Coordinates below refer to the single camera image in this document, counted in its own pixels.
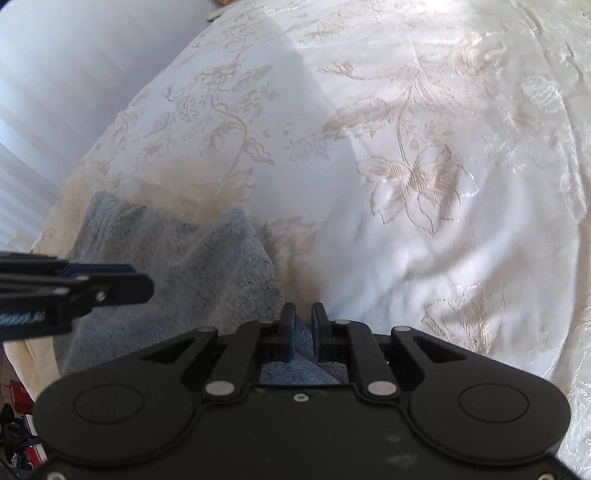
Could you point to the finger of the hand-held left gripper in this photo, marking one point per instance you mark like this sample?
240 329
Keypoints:
99 268
124 288

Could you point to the grey speckled pants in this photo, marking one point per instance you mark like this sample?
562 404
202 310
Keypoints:
184 277

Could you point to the cream embroidered bedspread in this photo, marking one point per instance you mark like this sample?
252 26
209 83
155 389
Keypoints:
415 138

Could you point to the red box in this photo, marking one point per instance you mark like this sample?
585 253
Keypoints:
11 390

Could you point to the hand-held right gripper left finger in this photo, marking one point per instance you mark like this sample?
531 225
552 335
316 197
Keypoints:
290 332

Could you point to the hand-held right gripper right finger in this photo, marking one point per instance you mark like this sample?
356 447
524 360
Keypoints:
317 332

